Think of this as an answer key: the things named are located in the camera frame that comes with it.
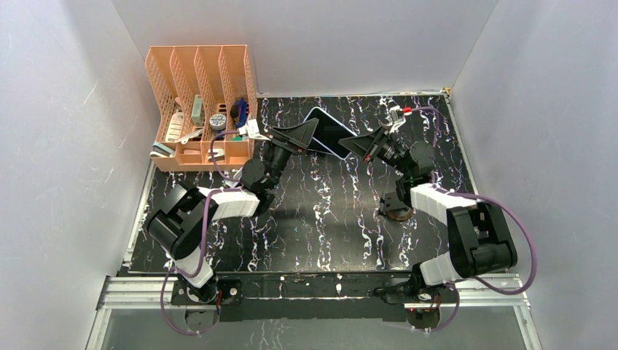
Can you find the green white box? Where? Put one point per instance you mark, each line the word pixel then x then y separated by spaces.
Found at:
pixel 197 113

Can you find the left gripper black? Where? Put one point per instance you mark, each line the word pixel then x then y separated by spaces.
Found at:
pixel 298 136

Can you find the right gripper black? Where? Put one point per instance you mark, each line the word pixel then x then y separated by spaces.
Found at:
pixel 364 145

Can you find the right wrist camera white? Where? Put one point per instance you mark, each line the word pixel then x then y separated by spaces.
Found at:
pixel 398 117

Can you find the phone with blue case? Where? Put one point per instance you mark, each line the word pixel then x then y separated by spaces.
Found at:
pixel 328 133

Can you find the blue black tool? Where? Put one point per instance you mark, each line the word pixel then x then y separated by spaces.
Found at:
pixel 239 112

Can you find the white label tag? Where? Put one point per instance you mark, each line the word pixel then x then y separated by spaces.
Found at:
pixel 174 129

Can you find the white stapler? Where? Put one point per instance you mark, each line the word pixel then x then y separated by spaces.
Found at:
pixel 216 154

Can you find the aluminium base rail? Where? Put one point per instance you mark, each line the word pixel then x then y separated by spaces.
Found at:
pixel 245 296

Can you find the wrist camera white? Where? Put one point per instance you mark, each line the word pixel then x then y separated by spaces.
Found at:
pixel 251 130
pixel 398 117

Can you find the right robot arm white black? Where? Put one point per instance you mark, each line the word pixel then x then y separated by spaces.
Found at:
pixel 479 239

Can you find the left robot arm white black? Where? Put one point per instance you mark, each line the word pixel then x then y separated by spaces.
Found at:
pixel 180 222

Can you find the round blue white tape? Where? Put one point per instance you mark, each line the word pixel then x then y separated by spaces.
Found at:
pixel 217 122

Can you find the orange plastic file organizer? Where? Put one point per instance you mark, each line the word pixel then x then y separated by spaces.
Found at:
pixel 204 93

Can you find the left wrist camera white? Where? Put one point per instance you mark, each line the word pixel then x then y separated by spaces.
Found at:
pixel 251 130

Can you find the grey stand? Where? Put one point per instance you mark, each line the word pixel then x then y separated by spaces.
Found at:
pixel 391 207

